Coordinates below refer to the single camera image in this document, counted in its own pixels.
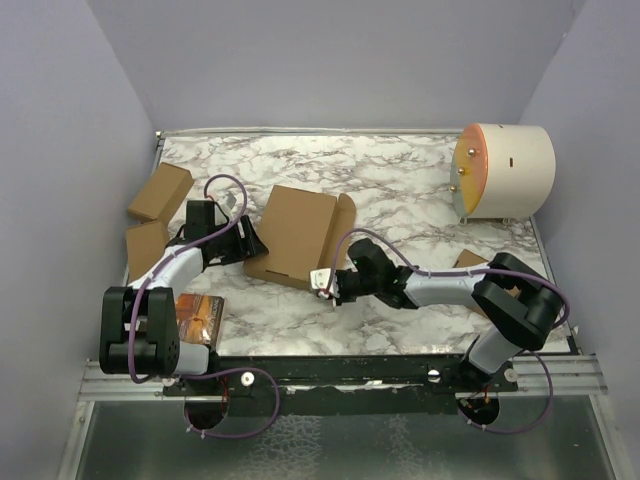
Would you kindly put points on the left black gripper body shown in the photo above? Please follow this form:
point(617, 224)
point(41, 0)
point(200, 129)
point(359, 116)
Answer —
point(231, 247)

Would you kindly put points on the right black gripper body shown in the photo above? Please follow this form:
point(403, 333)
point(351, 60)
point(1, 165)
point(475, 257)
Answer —
point(349, 286)

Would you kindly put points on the cardboard box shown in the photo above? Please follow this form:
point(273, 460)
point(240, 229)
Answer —
point(145, 244)
point(467, 259)
point(301, 230)
point(162, 194)

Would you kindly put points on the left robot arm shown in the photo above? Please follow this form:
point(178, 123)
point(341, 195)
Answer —
point(139, 324)

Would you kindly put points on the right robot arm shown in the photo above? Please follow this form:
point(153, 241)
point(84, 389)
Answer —
point(522, 306)

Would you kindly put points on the white cylinder container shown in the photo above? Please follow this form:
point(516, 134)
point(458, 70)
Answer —
point(501, 171)

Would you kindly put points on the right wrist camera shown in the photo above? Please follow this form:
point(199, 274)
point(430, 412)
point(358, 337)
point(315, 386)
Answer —
point(321, 281)

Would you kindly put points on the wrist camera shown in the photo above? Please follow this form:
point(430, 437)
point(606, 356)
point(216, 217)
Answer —
point(321, 281)
point(225, 202)

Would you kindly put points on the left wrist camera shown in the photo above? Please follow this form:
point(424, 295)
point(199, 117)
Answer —
point(225, 202)

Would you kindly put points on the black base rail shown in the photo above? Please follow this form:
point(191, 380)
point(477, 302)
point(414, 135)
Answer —
point(339, 385)

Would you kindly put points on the aluminium frame profile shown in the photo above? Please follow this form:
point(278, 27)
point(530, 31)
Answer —
point(96, 386)

